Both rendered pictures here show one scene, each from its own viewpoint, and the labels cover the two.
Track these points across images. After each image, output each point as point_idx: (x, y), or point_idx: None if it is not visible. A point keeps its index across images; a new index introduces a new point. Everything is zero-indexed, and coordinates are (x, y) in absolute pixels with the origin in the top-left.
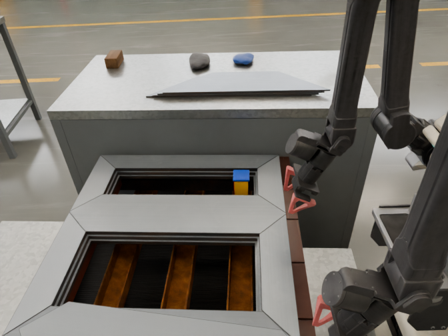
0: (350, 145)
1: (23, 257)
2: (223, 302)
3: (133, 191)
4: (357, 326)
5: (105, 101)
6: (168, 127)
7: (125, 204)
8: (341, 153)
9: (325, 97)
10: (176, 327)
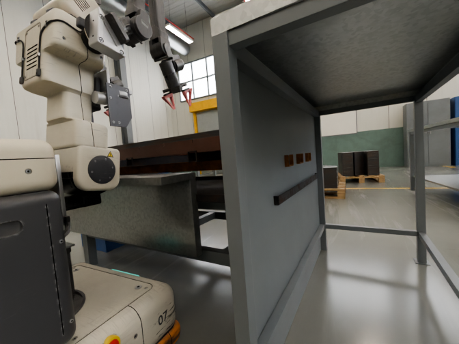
0: (151, 53)
1: None
2: (205, 190)
3: (310, 168)
4: None
5: (320, 99)
6: (299, 108)
7: None
8: (154, 60)
9: (276, 41)
10: None
